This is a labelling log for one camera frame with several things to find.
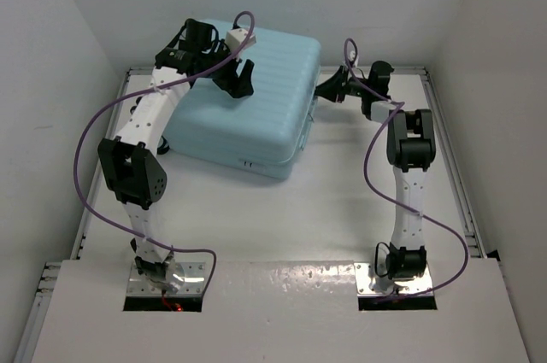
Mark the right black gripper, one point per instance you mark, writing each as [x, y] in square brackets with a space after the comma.
[330, 88]

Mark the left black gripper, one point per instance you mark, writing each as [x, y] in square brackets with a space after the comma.
[237, 86]

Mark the light blue hardshell suitcase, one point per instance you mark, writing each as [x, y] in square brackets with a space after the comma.
[264, 132]

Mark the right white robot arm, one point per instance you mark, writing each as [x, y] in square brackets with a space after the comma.
[410, 150]

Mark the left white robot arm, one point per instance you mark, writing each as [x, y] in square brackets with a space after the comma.
[129, 159]

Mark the rear suitcase wheel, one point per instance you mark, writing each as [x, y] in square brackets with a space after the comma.
[163, 147]

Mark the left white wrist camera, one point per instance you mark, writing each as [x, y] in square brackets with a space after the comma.
[239, 39]

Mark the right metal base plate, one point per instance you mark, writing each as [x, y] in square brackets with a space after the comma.
[370, 285]

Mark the metal base plate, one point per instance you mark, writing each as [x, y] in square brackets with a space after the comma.
[370, 285]
[186, 279]

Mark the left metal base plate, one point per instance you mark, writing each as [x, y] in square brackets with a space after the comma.
[186, 279]

